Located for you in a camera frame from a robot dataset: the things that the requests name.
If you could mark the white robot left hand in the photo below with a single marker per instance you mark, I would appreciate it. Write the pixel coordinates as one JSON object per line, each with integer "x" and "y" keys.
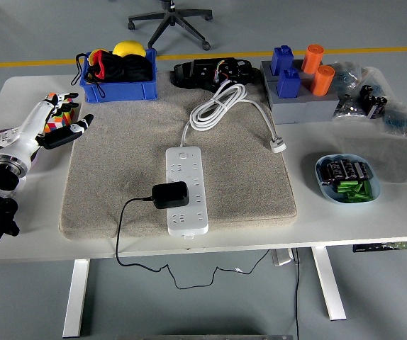
{"x": 29, "y": 127}

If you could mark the black plug adapter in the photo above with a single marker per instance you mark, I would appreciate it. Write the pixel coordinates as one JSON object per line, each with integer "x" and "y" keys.
{"x": 169, "y": 195}

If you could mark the white power strip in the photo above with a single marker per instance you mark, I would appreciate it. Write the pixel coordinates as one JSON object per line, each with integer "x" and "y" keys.
{"x": 184, "y": 166}

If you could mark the white socket panel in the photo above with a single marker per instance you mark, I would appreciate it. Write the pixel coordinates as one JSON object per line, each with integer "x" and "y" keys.
{"x": 6, "y": 138}

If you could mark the colourful puzzle cube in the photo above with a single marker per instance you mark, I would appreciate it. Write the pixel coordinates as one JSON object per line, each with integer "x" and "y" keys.
{"x": 63, "y": 118}

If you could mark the grey-brown mat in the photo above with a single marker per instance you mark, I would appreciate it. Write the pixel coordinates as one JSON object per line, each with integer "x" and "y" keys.
{"x": 118, "y": 159}

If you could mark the blue plastic bin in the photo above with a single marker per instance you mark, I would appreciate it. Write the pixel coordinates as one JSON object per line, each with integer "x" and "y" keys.
{"x": 118, "y": 92}

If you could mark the yellow ball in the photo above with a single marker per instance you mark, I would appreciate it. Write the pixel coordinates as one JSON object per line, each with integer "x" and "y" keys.
{"x": 129, "y": 49}

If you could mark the black electronic device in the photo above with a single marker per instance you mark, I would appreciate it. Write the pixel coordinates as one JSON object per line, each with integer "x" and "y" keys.
{"x": 196, "y": 72}

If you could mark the white table leg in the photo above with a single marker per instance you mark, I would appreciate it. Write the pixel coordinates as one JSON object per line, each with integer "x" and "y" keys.
{"x": 329, "y": 283}
{"x": 76, "y": 297}

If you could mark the black office chair base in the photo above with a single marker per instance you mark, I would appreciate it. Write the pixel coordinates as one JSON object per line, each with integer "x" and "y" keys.
{"x": 173, "y": 17}

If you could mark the blue block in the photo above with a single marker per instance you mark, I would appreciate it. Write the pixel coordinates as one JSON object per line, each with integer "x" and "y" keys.
{"x": 288, "y": 85}
{"x": 281, "y": 58}

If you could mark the grey block base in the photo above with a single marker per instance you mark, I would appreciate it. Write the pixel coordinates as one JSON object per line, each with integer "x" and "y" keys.
{"x": 302, "y": 110}

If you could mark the grey metal box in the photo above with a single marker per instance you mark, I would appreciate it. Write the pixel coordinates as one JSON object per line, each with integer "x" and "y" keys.
{"x": 281, "y": 256}

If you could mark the orange cylinder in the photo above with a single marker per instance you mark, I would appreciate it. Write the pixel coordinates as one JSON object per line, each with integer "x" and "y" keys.
{"x": 311, "y": 58}
{"x": 322, "y": 80}

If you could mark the black capacitor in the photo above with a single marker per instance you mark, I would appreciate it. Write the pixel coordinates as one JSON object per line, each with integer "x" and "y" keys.
{"x": 325, "y": 173}
{"x": 350, "y": 169}
{"x": 363, "y": 171}
{"x": 338, "y": 170}

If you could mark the clear bag of blue parts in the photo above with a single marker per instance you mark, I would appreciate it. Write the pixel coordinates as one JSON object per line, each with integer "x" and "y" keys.
{"x": 398, "y": 120}
{"x": 347, "y": 76}

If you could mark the green cylindrical cells heap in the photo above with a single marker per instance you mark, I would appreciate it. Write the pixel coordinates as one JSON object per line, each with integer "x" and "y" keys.
{"x": 354, "y": 191}

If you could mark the clear bag of black parts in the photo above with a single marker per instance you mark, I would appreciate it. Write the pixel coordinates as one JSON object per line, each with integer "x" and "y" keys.
{"x": 370, "y": 101}

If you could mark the light blue dish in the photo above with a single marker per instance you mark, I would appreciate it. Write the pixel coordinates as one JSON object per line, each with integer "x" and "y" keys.
{"x": 375, "y": 187}

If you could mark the flat clear plastic bag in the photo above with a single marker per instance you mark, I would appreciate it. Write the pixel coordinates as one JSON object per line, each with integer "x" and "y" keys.
{"x": 384, "y": 159}

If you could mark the black table control panel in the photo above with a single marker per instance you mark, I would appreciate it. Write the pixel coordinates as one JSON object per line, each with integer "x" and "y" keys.
{"x": 380, "y": 247}

